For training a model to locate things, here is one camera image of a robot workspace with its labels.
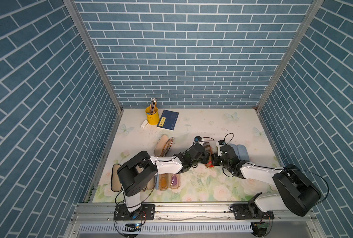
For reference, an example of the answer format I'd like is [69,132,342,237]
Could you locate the beige case striped glasses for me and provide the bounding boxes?
[154,134,174,157]

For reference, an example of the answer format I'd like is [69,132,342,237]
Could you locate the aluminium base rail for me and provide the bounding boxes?
[65,202,325,238]

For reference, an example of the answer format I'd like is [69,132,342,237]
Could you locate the blue case yellow glasses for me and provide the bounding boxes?
[228,144,240,160]

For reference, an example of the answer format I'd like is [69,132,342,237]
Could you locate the blue case orange glasses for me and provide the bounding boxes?
[156,174,169,191]

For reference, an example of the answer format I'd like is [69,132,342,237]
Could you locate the pencils in cup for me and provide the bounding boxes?
[149,98,157,115]

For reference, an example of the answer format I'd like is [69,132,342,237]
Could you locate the plaid case red glasses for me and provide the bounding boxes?
[202,141,214,169]

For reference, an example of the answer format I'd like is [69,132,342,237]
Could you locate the yellow pen cup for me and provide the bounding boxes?
[145,106,160,126]

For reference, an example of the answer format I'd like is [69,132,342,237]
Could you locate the dark blue book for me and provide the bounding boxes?
[157,110,179,131]

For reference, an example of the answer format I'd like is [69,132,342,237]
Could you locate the blue case white glasses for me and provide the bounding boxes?
[236,144,250,161]

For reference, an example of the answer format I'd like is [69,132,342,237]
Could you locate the white eraser sharpener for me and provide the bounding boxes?
[141,120,149,129]

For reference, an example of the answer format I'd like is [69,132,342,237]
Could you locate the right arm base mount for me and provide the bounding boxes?
[230,203,275,220]

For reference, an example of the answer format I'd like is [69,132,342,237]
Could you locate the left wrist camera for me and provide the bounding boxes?
[193,136,203,145]

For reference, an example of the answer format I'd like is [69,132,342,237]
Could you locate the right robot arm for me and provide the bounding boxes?
[212,144,322,217]

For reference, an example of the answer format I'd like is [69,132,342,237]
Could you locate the beige case black glasses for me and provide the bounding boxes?
[111,164,122,192]

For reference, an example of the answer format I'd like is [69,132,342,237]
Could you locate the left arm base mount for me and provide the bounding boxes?
[114,204,155,221]

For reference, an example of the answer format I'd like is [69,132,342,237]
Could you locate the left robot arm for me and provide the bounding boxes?
[117,143,210,213]

